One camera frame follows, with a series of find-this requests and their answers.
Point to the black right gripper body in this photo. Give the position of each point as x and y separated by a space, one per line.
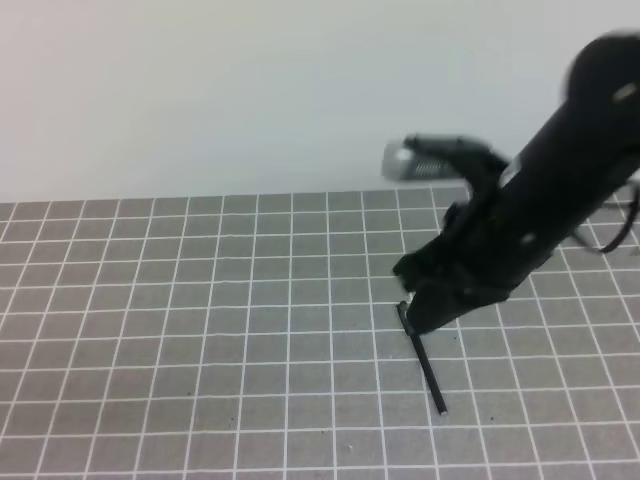
475 261

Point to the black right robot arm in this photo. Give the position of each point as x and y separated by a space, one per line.
521 209

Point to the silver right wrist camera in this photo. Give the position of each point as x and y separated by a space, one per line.
420 157

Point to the black pen with silver tip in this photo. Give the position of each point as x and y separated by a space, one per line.
430 378

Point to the grey grid tablecloth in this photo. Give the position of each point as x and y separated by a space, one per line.
256 337

